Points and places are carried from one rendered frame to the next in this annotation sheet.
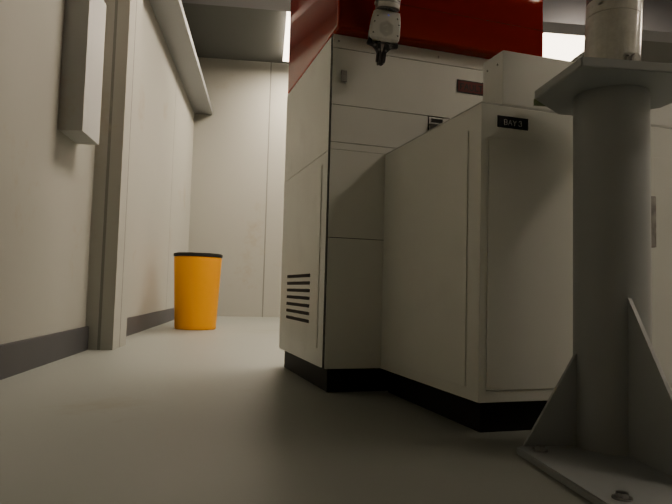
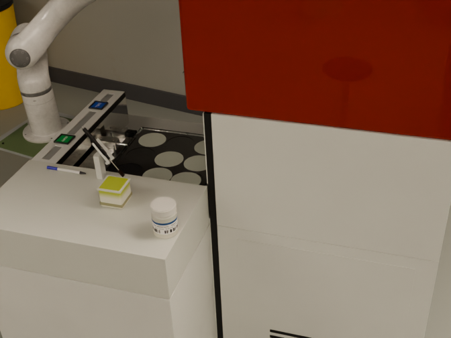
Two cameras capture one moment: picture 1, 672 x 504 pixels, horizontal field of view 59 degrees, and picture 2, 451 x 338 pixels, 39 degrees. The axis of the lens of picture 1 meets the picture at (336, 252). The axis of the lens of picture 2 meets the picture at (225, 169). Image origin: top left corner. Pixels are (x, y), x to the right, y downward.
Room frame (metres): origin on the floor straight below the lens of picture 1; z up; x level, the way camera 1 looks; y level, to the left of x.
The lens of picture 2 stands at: (3.22, -2.00, 2.07)
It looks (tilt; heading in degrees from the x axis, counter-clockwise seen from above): 33 degrees down; 126
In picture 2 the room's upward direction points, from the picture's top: 2 degrees counter-clockwise
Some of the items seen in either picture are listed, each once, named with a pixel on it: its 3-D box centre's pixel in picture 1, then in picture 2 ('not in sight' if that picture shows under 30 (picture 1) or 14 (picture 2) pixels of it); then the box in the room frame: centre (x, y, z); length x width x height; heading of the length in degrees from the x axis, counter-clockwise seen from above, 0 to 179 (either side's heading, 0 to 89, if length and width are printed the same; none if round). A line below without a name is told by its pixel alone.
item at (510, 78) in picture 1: (579, 96); (84, 139); (1.59, -0.66, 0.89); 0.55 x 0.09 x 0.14; 108
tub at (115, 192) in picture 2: not in sight; (115, 192); (2.05, -0.95, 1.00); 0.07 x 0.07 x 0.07; 18
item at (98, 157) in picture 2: not in sight; (103, 159); (1.93, -0.88, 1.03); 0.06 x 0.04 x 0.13; 18
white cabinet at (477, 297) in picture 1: (560, 275); (146, 273); (1.88, -0.72, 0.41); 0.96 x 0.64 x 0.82; 108
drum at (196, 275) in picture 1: (196, 291); not in sight; (4.86, 1.13, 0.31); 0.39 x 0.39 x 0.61
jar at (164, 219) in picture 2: not in sight; (164, 217); (2.26, -0.98, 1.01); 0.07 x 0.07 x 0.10
